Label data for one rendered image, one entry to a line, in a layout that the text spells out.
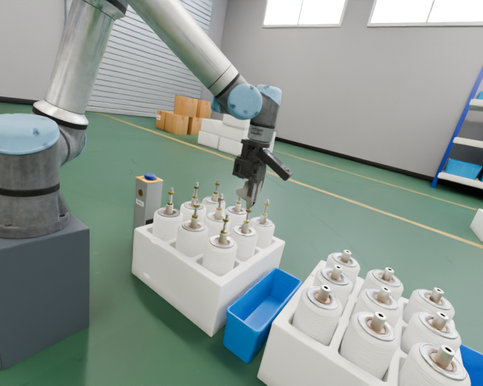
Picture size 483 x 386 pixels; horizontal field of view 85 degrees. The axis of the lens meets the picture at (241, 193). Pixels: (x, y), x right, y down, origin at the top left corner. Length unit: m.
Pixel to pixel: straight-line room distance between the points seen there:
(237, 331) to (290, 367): 0.16
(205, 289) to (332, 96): 5.63
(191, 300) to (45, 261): 0.38
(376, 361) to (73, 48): 0.92
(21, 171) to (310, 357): 0.70
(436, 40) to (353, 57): 1.32
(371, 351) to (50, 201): 0.73
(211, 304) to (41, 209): 0.47
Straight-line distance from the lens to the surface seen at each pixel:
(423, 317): 0.80
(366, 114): 5.89
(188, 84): 7.15
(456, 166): 5.02
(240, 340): 0.79
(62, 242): 0.71
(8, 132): 0.65
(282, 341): 0.70
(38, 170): 0.67
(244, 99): 0.59
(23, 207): 0.69
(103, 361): 0.82
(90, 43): 0.76
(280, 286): 1.00
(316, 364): 0.69
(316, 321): 0.67
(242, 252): 0.86
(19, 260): 0.70
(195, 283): 0.81
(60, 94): 0.77
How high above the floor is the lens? 0.64
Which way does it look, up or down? 18 degrees down
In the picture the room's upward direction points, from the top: 11 degrees clockwise
